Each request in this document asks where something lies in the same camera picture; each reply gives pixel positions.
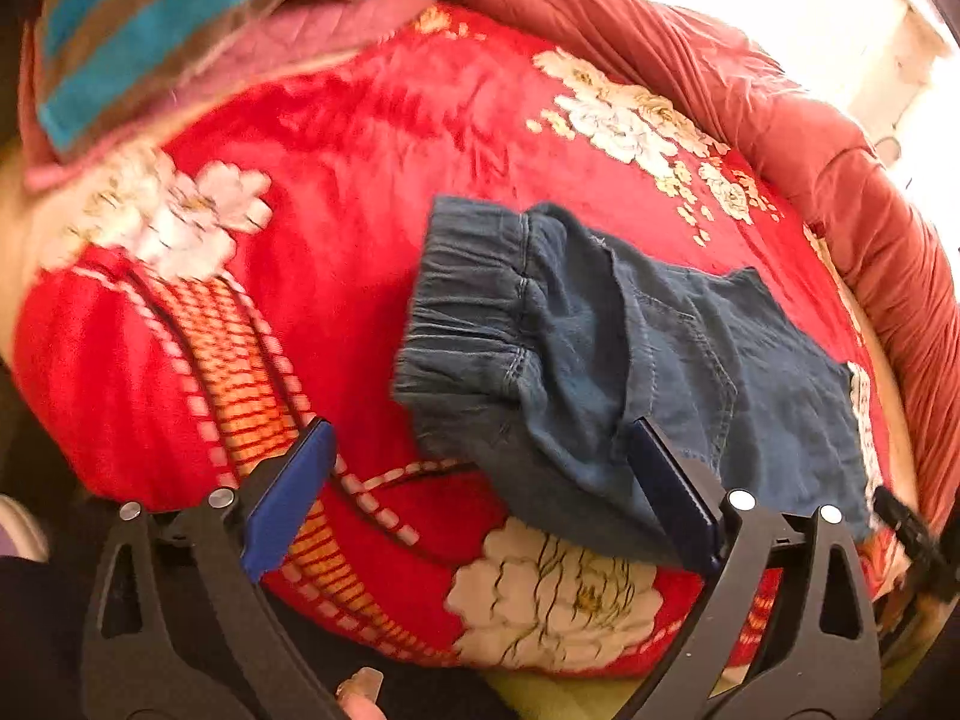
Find blue denim pants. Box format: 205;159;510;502
391;195;875;567

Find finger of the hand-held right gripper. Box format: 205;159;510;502
874;486;947;605

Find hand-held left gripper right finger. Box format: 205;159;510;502
626;416;882;720

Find brick red quilt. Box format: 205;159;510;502
424;0;960;533

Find blue brown striped towel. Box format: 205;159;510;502
34;0;410;158

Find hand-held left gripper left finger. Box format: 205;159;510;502
81;418;338;720

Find pink quilted sheet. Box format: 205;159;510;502
22;0;436;192

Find green cloth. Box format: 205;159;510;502
480;671;653;720

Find red floral blanket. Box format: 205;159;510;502
11;4;912;680

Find beige bed sheet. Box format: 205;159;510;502
844;292;922;515

